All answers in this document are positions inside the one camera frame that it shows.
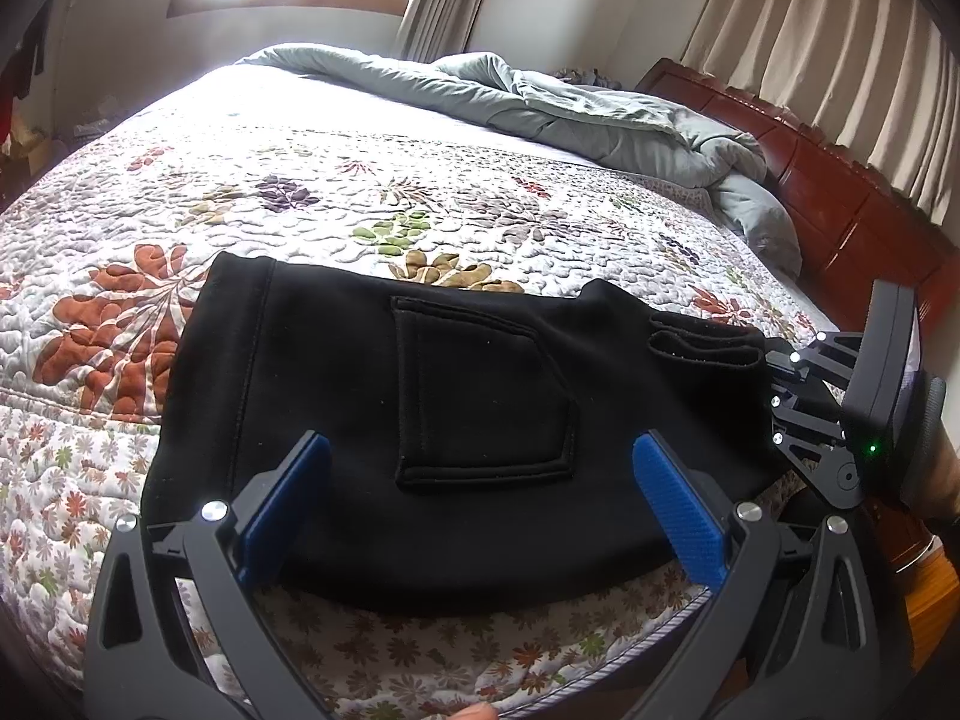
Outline patterned cloth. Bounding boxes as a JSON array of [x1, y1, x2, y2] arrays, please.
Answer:
[[551, 66, 625, 92]]

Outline person's right forearm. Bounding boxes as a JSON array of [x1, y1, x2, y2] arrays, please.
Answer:
[[921, 420, 960, 533]]

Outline coat rack with clothes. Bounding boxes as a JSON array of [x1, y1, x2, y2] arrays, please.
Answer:
[[0, 0, 53, 158]]

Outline grey pillow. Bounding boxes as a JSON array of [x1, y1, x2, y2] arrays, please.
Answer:
[[709, 174, 803, 284]]

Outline grey duvet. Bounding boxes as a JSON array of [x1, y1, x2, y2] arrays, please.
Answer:
[[232, 45, 770, 190]]

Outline wide beige pleated curtain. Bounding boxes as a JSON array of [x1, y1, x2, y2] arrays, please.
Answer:
[[679, 0, 960, 250]]

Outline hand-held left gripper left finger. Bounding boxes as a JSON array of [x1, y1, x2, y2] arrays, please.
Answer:
[[82, 430, 333, 720]]

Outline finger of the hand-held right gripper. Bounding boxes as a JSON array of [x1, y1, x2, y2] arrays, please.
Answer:
[[766, 384, 852, 470], [784, 328, 865, 392]]

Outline black pants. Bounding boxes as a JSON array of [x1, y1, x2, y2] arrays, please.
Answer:
[[141, 251, 785, 612]]

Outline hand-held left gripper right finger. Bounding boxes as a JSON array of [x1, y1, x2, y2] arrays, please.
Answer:
[[631, 430, 880, 720]]

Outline dark wooden headboard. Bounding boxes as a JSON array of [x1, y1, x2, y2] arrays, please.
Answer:
[[634, 58, 960, 355]]

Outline floral quilted bedspread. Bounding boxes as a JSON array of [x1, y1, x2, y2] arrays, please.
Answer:
[[0, 120, 841, 720]]

